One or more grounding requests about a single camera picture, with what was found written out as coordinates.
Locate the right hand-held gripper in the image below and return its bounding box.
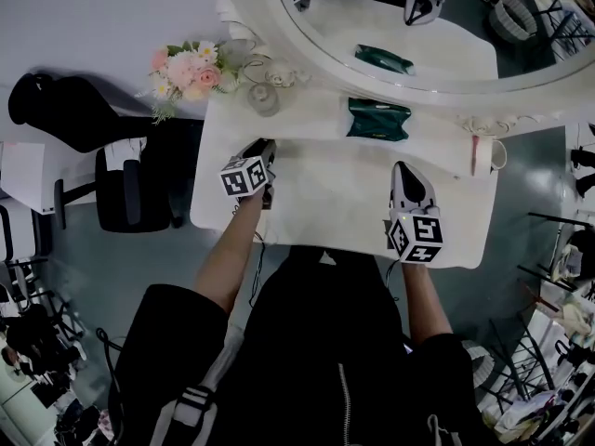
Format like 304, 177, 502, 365
383, 160, 445, 266

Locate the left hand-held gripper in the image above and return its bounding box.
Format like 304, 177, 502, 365
218, 138, 279, 211

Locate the white dressing table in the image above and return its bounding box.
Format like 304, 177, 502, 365
189, 0, 595, 271

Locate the person's left forearm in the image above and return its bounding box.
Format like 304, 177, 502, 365
193, 195, 267, 316

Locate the person's right forearm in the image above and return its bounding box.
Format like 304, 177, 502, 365
400, 261, 455, 348

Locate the clear glass jar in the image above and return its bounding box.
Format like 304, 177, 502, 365
246, 83, 282, 118

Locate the pink comb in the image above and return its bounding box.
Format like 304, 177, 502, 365
469, 133, 483, 177

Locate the green packet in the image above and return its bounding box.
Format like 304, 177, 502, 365
346, 96, 413, 142

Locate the white mug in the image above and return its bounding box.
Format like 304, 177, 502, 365
487, 138, 509, 175

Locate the pink flower bouquet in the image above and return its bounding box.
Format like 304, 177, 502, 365
134, 39, 244, 125

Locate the black office chair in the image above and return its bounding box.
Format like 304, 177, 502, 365
7, 72, 206, 234

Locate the white paper sheet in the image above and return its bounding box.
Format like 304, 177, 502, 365
104, 138, 148, 167

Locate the oval white-framed mirror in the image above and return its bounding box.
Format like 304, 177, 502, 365
217, 0, 595, 139

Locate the white pleated basket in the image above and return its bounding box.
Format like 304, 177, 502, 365
459, 339, 495, 390

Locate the person's black clothing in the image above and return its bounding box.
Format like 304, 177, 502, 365
113, 243, 481, 446

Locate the black metal rack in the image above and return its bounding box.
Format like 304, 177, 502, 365
514, 210, 595, 446

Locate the white cabinet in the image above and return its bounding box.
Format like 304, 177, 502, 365
0, 140, 101, 216

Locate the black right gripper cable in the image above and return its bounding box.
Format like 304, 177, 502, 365
383, 257, 403, 302

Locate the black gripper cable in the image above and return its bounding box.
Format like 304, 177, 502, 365
383, 257, 403, 302
231, 197, 281, 308

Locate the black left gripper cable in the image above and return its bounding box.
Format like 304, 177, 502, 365
231, 197, 281, 308

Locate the black floor cable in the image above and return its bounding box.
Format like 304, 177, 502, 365
96, 326, 126, 446

